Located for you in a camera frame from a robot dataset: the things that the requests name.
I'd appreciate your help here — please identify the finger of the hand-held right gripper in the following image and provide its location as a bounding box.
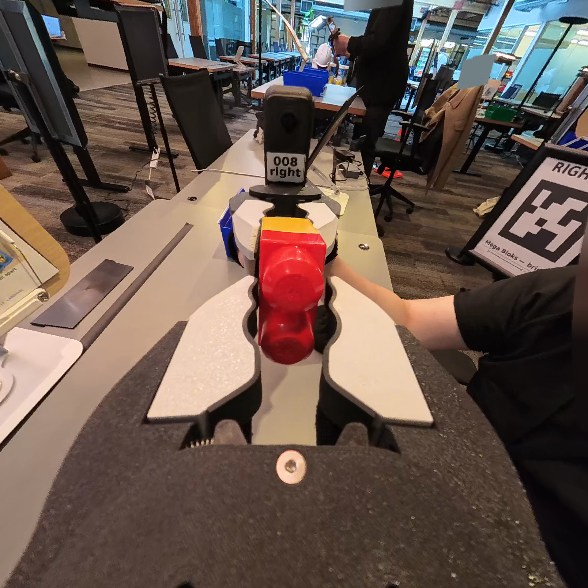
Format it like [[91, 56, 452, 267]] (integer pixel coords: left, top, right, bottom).
[[232, 201, 266, 268], [309, 204, 341, 266]]

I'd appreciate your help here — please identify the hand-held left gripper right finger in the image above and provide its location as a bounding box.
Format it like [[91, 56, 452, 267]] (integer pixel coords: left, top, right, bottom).
[[323, 276, 435, 427]]

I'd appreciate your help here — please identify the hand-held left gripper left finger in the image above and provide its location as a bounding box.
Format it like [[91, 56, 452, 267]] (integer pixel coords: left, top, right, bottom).
[[146, 276, 262, 424]]

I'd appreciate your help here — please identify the blue plastic bin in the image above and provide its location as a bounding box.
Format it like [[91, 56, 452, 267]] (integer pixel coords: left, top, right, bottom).
[[218, 188, 245, 259]]

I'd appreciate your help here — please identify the yellow toy block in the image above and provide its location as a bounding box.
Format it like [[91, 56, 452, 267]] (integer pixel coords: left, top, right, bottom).
[[261, 217, 321, 236]]

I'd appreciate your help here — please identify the red two-stud toy block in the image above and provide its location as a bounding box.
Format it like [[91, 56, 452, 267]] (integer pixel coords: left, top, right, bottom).
[[258, 229, 327, 365]]

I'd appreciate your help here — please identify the person's right forearm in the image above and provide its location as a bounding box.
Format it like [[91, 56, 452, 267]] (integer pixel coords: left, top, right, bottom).
[[324, 257, 467, 352]]

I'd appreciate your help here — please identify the grey desk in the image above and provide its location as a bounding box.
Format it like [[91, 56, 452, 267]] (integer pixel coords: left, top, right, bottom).
[[0, 129, 393, 575]]

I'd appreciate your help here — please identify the white flat pad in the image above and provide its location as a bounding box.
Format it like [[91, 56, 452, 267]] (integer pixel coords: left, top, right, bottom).
[[317, 186, 350, 215]]

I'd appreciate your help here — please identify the blue storage bin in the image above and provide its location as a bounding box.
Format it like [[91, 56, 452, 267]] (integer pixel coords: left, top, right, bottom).
[[282, 69, 330, 98]]

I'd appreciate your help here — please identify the white hard hat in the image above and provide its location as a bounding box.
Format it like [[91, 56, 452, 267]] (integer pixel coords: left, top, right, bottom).
[[312, 43, 340, 70]]

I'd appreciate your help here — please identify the black panel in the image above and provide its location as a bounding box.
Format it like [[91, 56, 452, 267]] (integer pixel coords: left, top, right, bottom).
[[160, 70, 233, 172]]

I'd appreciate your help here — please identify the black office chair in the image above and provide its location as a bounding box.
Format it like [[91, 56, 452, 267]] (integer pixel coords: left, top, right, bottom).
[[369, 76, 444, 223]]

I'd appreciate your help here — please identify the dark flat plate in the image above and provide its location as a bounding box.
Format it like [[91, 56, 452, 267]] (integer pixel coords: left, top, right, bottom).
[[31, 258, 134, 330]]

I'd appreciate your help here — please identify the tan coat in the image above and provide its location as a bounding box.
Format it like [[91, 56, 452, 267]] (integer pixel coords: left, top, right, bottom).
[[423, 84, 484, 190]]

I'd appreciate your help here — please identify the black floor stand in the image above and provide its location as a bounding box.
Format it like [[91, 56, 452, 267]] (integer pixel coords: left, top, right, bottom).
[[9, 69, 126, 244]]

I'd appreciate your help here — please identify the white stand base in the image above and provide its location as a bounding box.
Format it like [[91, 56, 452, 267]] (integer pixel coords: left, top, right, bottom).
[[0, 327, 84, 445]]

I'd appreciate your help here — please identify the black monitor back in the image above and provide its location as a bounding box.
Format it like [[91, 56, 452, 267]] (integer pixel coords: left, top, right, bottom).
[[115, 4, 169, 86]]

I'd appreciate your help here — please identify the black white marker sign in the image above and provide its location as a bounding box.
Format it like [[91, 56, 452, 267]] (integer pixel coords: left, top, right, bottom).
[[469, 143, 588, 279]]

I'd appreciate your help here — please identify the framed screen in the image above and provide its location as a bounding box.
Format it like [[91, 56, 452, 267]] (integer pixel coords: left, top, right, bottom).
[[0, 0, 89, 149]]

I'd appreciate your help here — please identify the black floor lamp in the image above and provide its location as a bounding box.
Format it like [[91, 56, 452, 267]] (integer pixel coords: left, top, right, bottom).
[[518, 16, 588, 115]]

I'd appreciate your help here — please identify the white cable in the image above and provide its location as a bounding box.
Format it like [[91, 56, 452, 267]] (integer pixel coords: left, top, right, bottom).
[[192, 168, 268, 178]]

